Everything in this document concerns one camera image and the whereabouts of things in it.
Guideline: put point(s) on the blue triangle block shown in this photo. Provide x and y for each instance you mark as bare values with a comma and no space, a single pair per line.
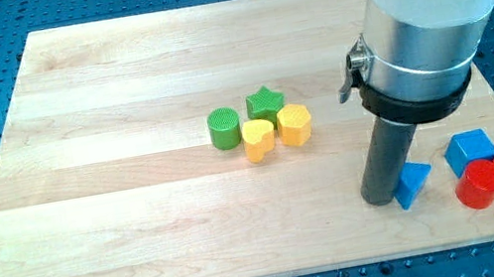
412,179

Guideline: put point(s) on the yellow heart block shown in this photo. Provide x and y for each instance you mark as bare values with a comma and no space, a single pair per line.
259,139

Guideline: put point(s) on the green cylinder block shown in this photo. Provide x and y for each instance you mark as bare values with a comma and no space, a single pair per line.
224,128

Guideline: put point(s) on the green star block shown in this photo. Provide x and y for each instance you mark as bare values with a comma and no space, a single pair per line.
265,104

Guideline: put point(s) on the yellow hexagon block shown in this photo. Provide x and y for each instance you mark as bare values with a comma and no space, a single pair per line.
294,124

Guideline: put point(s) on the wooden board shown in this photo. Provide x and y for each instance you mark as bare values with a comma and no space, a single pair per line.
107,167

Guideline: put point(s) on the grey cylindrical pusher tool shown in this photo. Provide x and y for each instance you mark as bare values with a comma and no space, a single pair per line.
387,154

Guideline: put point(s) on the blue cube block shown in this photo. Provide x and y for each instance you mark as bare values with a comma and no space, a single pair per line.
466,147

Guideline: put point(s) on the red cylinder block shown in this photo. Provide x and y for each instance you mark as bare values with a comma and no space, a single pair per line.
475,188

